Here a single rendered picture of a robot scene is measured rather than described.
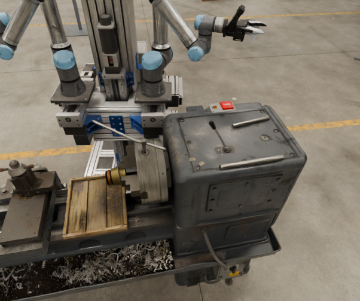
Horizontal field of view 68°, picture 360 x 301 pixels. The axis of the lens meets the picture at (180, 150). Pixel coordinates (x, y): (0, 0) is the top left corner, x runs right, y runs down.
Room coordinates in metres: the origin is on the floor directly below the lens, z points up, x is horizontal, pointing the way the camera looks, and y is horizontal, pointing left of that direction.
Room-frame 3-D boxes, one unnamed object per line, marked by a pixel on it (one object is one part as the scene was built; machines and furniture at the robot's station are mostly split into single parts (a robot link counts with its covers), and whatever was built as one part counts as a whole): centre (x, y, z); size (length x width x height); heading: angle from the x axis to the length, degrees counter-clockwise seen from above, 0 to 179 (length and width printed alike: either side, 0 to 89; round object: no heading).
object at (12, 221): (0.75, 0.74, 0.95); 0.43 x 0.17 x 0.05; 12
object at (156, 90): (1.45, 0.17, 1.21); 0.15 x 0.15 x 0.10
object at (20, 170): (0.81, 0.75, 1.13); 0.08 x 0.08 x 0.03
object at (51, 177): (0.82, 0.73, 0.99); 0.20 x 0.10 x 0.05; 102
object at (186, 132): (0.96, -0.24, 1.06); 0.59 x 0.48 x 0.39; 102
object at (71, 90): (1.43, 0.67, 1.21); 0.15 x 0.15 x 0.10
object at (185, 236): (0.96, -0.23, 0.43); 0.60 x 0.48 x 0.86; 102
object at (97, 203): (0.80, 0.43, 0.89); 0.36 x 0.30 x 0.04; 12
